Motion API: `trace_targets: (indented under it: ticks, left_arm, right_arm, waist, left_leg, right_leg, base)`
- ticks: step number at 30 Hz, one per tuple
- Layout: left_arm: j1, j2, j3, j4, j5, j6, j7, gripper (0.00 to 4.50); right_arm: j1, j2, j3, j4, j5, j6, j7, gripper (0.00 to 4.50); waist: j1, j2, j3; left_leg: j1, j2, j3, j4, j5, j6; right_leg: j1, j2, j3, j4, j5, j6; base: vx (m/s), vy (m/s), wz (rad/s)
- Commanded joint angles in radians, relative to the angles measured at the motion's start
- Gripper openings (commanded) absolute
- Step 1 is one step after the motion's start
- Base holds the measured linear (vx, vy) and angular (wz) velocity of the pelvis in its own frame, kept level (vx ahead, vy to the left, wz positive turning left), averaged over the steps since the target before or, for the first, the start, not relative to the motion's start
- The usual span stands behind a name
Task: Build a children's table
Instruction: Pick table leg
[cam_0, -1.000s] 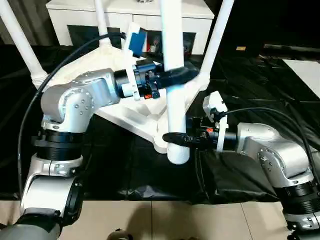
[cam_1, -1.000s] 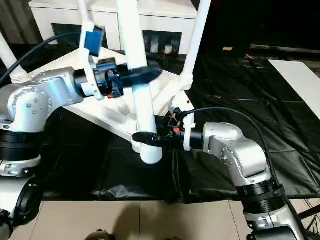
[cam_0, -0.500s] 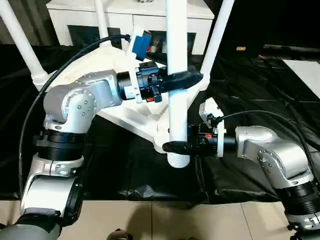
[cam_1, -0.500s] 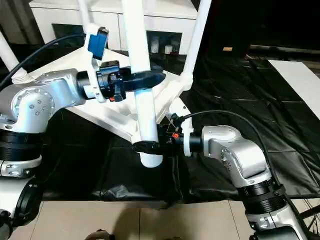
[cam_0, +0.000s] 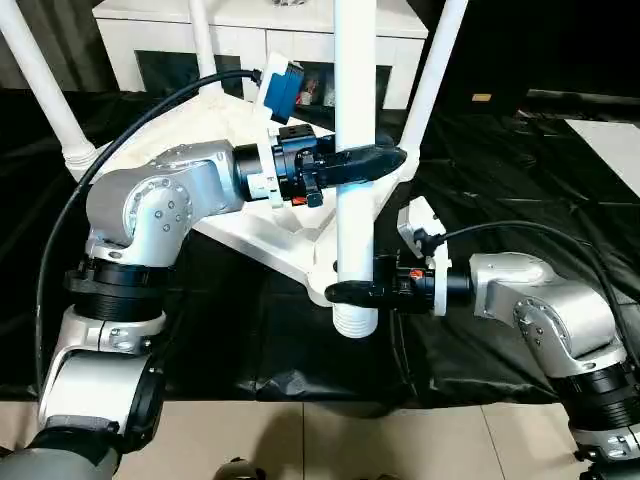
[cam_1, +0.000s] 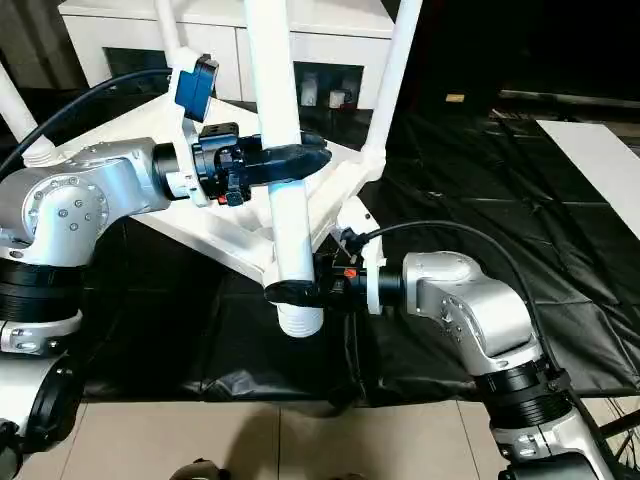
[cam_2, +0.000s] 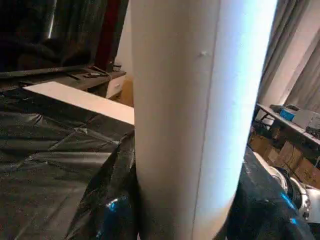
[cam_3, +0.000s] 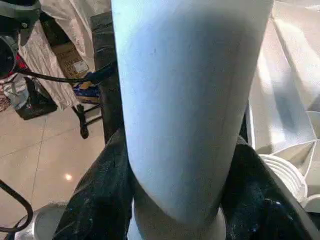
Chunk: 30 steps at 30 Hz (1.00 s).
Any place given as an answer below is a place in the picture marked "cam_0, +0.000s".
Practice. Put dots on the white plastic table top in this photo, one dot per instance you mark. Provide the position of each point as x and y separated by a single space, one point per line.
270 240

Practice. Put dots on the white flat board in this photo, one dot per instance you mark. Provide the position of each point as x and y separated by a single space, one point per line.
615 150

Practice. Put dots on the black mat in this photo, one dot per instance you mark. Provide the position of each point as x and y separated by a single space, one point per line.
300 360

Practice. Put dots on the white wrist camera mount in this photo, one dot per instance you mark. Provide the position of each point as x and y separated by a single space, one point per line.
420 215
270 64

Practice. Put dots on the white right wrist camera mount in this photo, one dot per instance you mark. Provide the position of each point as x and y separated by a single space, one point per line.
420 215

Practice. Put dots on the grey curtain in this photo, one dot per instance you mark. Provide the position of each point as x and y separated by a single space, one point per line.
85 45

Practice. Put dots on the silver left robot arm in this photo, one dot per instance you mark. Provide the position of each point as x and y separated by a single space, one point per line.
150 200

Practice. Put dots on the white plastic table leg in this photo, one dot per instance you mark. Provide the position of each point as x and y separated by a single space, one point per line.
202 45
45 85
355 75
430 85

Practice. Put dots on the white cabinet with glass doors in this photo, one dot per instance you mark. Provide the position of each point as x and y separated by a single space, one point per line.
150 35

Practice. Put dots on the small red white container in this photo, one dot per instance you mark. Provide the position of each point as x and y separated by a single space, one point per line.
306 99

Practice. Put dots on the dark rounded robot foot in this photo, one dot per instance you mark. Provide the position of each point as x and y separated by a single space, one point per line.
240 471

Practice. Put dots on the black cabinet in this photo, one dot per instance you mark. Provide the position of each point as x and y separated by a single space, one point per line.
550 50

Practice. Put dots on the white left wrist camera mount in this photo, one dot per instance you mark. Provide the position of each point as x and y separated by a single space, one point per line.
270 64

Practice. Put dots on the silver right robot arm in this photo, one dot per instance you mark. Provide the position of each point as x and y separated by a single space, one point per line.
550 310

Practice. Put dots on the black object pile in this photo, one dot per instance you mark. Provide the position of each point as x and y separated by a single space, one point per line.
290 2

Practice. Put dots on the small tan label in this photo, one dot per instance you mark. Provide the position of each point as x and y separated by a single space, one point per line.
482 97

